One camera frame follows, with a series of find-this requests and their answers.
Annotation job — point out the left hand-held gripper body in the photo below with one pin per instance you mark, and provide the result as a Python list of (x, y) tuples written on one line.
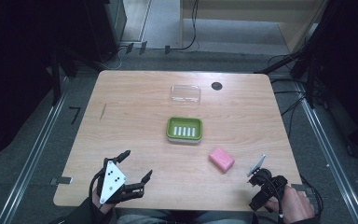
[(112, 182)]

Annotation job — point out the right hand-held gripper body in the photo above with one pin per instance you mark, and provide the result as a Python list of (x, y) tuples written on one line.
[(265, 186)]

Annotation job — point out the person's left hand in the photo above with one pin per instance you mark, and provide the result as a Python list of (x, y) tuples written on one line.
[(99, 203)]

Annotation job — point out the person's right hand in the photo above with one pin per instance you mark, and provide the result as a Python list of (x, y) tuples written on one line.
[(295, 205)]

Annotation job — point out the pink soap bar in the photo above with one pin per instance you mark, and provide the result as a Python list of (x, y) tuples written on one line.
[(221, 159)]

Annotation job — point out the green soap dish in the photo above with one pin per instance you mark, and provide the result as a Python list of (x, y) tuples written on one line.
[(184, 130)]

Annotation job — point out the clear plastic lid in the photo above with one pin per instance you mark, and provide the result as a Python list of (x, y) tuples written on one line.
[(185, 94)]

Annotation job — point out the black metal stand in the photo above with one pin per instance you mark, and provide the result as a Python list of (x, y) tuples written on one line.
[(310, 77), (56, 77)]

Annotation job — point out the black round table grommet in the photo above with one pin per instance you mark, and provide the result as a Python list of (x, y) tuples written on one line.
[(216, 86)]

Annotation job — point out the black cabinet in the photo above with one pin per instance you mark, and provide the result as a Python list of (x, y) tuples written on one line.
[(105, 28)]

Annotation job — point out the light wooden furniture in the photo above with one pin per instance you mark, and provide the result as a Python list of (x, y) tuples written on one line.
[(248, 9)]

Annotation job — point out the metal table bracket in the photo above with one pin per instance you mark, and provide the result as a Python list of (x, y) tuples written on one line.
[(62, 180)]

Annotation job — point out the metal floor rail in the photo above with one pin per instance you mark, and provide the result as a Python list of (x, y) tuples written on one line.
[(332, 158), (32, 155)]

